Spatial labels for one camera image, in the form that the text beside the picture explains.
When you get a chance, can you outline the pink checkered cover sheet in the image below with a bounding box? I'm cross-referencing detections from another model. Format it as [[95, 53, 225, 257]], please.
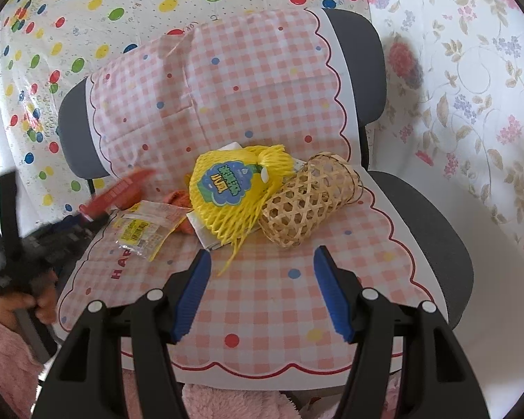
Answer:
[[57, 9, 443, 390]]

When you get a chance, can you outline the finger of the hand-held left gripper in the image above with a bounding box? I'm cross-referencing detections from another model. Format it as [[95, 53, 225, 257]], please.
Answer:
[[59, 209, 114, 247]]

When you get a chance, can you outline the floral wall cloth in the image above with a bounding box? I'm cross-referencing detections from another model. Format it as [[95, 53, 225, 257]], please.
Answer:
[[362, 0, 524, 273]]

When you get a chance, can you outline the woven bamboo basket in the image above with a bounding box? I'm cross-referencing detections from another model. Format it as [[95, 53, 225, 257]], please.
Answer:
[[260, 151, 364, 249]]

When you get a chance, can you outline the red snack packet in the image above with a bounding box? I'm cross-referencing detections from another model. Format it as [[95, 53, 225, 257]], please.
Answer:
[[79, 169, 156, 224]]

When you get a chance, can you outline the yellow clear snack wrapper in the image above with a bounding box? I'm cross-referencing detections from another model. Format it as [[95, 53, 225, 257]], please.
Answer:
[[112, 200, 188, 263]]

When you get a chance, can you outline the orange wrapper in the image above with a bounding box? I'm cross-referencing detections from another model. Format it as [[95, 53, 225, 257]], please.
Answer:
[[165, 189, 195, 235]]

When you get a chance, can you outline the dark grey chair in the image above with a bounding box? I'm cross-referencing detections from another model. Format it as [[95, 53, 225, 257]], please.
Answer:
[[58, 9, 473, 402]]

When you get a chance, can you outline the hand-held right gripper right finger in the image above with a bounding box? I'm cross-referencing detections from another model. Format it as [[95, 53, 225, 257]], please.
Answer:
[[313, 245, 490, 419]]

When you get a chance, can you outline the person's pink fleece clothing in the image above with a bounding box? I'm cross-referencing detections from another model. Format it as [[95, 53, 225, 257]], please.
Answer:
[[122, 380, 403, 419]]

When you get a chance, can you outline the person's left forearm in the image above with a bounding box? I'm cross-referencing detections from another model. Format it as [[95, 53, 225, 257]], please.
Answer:
[[0, 294, 42, 419]]

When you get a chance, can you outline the white blue carton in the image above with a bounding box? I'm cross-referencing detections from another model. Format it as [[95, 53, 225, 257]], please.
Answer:
[[187, 213, 228, 252]]

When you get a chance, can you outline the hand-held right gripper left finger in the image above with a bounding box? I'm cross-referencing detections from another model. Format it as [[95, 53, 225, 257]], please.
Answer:
[[37, 250, 213, 419]]

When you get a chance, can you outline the yellow mesh net bag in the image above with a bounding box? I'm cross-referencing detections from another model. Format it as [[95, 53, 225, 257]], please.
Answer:
[[187, 145, 298, 277]]

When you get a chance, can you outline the person's left hand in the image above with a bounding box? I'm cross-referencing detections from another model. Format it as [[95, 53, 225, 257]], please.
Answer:
[[0, 271, 58, 328]]

